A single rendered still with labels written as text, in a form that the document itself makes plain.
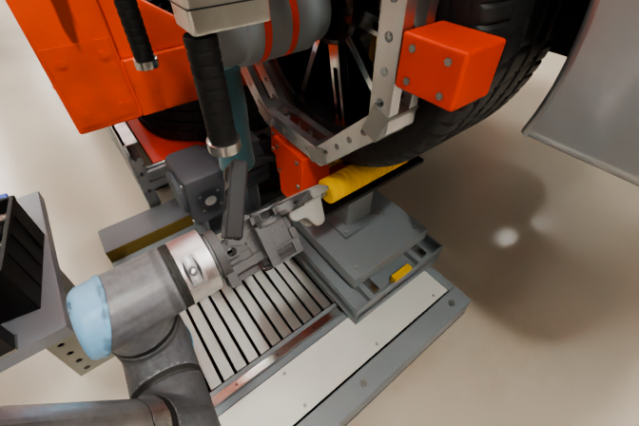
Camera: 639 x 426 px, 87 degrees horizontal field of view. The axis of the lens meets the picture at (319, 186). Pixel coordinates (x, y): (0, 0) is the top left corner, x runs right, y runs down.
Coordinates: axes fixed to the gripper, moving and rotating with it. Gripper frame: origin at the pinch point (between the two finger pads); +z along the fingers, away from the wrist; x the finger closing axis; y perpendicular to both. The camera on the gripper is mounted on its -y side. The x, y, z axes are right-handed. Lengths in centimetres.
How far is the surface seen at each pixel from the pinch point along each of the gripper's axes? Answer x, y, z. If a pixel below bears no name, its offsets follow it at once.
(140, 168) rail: -77, -27, -19
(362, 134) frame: 6.4, -4.8, 7.6
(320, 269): -41.2, 25.0, 10.5
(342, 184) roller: -12.4, 2.8, 11.8
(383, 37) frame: 18.8, -14.4, 7.2
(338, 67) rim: -5.0, -19.4, 17.9
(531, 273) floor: -26, 62, 75
